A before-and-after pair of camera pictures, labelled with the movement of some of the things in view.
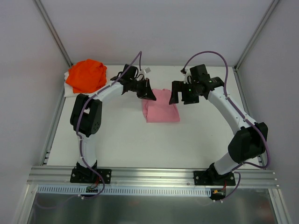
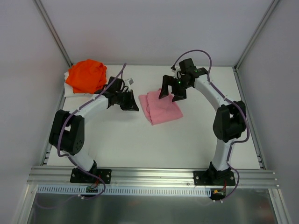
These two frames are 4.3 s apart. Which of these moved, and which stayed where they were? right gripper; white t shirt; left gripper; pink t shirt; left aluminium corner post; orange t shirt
Moved: right gripper; left gripper
Stayed: orange t shirt; pink t shirt; white t shirt; left aluminium corner post
